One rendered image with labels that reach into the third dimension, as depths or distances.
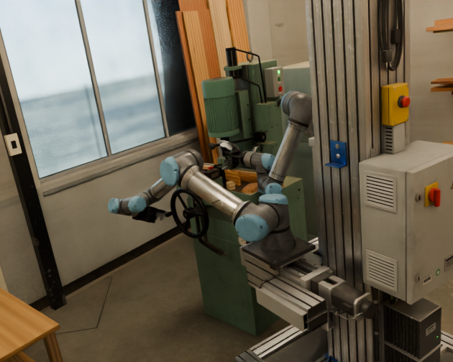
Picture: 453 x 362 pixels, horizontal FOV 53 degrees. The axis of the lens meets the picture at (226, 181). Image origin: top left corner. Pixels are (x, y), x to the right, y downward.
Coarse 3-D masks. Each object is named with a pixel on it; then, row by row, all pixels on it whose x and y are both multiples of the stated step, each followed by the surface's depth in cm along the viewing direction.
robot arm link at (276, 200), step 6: (264, 198) 184; (270, 198) 183; (276, 198) 183; (282, 198) 183; (270, 204) 182; (276, 204) 182; (282, 204) 183; (276, 210) 181; (282, 210) 183; (288, 210) 189; (282, 216) 183; (288, 216) 188; (282, 222) 185; (288, 222) 188; (276, 228) 186; (282, 228) 186
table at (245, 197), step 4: (224, 184) 256; (244, 184) 252; (248, 184) 251; (176, 188) 276; (236, 188) 247; (240, 188) 246; (232, 192) 243; (236, 192) 241; (240, 192) 239; (244, 192) 239; (256, 192) 237; (188, 196) 254; (240, 196) 240; (244, 196) 238; (248, 196) 236; (252, 196) 235; (256, 196) 238; (192, 200) 253; (204, 200) 246; (244, 200) 239; (248, 200) 237; (252, 200) 236; (256, 200) 238; (208, 204) 245
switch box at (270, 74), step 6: (270, 72) 256; (276, 72) 257; (282, 72) 261; (270, 78) 257; (276, 78) 258; (282, 78) 262; (270, 84) 258; (276, 84) 258; (282, 84) 262; (270, 90) 260; (276, 90) 259; (282, 90) 263; (270, 96) 261; (276, 96) 260
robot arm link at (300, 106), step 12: (300, 96) 201; (288, 108) 206; (300, 108) 198; (288, 120) 202; (300, 120) 198; (288, 132) 202; (300, 132) 201; (288, 144) 202; (276, 156) 206; (288, 156) 203; (276, 168) 204; (288, 168) 206; (264, 180) 213; (276, 180) 205; (276, 192) 205
